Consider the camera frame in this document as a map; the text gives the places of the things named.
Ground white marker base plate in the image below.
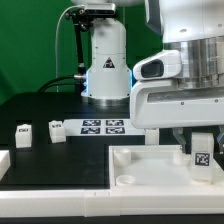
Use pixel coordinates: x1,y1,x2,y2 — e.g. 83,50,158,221
63,119,144,136

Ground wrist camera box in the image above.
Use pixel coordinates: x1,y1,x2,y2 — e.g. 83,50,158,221
133,50,182,81

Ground white U-shaped fence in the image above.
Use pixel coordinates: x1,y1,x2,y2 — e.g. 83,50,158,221
0,147,224,218

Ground white thin cable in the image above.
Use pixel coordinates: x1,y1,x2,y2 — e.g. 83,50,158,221
55,4,84,93

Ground black camera stand pole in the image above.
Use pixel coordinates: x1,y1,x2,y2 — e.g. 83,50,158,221
66,8,91,77

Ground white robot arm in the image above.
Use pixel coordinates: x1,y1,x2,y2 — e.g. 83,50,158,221
71,0,224,130

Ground black camera on mount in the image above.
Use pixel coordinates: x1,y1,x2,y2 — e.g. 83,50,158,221
84,3,116,16

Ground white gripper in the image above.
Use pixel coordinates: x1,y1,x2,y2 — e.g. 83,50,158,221
130,80,224,153

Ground white square table top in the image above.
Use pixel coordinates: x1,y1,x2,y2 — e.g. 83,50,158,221
109,145,224,195

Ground black cable bundle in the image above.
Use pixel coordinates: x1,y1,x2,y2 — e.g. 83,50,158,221
37,75,88,93

